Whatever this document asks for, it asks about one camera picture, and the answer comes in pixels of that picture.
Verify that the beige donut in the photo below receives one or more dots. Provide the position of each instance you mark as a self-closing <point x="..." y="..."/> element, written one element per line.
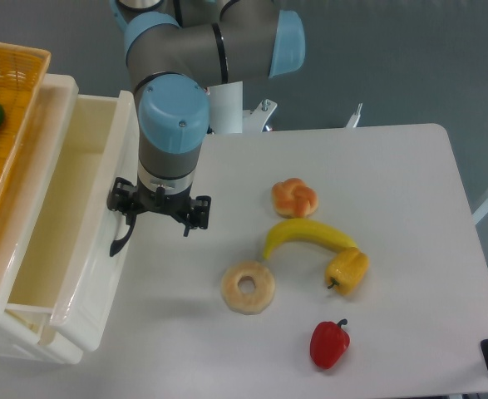
<point x="248" y="288"/>

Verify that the red bell pepper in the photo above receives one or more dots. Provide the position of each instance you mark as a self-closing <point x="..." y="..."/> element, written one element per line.
<point x="328" y="343"/>

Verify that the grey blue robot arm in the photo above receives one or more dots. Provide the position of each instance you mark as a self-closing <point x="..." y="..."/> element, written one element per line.
<point x="172" y="63"/>

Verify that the black top drawer handle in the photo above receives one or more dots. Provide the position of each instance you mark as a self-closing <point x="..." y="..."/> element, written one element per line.
<point x="117" y="245"/>

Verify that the yellow woven basket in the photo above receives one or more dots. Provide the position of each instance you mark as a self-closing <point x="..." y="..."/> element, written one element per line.
<point x="22" y="70"/>

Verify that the yellow bell pepper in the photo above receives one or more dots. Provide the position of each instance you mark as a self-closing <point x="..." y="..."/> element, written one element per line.
<point x="346" y="271"/>

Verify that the knotted bread roll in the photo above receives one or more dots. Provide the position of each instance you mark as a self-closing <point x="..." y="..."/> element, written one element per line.
<point x="294" y="199"/>

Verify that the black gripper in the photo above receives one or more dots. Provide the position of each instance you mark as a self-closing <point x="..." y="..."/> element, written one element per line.
<point x="132" y="200"/>

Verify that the yellow banana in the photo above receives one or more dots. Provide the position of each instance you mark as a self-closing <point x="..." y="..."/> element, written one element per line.
<point x="306" y="230"/>

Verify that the white drawer cabinet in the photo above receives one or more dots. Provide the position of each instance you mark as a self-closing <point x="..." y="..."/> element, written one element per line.
<point x="23" y="330"/>

